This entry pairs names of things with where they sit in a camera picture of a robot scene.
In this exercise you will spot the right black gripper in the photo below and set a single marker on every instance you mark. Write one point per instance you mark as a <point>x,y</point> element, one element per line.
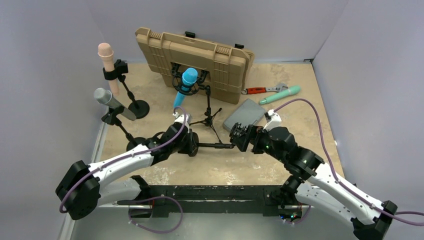
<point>250,136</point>

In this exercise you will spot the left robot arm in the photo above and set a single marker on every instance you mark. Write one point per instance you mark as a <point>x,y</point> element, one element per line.
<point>85,187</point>

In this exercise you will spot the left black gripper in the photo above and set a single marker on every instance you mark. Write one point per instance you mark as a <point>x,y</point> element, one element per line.
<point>188,148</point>

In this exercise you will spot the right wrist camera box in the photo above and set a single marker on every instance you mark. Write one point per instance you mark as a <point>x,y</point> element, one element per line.
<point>273,120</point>

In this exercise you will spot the black tripod shock-mount stand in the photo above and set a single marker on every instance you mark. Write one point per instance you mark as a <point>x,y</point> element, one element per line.
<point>198,86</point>

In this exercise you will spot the grey flat plastic case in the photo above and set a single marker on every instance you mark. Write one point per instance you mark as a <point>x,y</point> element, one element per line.
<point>247,113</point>

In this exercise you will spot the black round-base shock-mount stand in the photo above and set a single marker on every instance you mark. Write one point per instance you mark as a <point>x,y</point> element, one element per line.
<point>216,145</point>

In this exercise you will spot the red-handled adjustable wrench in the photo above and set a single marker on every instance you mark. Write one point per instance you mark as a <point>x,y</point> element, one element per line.
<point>259,90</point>

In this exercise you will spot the pink microphone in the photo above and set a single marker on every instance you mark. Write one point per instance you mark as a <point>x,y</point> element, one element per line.
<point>106,54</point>

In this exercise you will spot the blue microphone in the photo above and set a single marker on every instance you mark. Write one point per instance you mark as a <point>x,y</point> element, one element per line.
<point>187,79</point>

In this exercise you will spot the tan hard plastic case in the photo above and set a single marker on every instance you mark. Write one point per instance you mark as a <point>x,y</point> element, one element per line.
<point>227,66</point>

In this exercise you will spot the black round-base stand with clip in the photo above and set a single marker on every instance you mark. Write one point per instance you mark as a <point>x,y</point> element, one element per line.
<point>139,107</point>

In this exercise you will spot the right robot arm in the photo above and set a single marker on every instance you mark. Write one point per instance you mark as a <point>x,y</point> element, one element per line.
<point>312,181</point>

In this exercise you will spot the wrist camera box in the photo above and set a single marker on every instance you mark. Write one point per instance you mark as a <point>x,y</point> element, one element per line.
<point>273,120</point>
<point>183,118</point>

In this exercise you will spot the mint green microphone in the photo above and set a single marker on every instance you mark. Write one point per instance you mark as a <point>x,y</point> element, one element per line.
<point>290,91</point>

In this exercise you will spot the black round-base front-left stand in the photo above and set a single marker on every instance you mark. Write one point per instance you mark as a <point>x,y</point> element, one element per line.
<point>118,139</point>

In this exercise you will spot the silver grey microphone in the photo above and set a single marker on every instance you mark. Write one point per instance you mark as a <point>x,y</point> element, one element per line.
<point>105,97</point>

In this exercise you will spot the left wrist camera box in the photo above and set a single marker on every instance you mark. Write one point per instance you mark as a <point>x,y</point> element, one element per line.
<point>183,118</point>

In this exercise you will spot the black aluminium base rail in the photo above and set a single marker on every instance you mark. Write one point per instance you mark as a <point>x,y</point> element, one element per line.
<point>162,200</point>

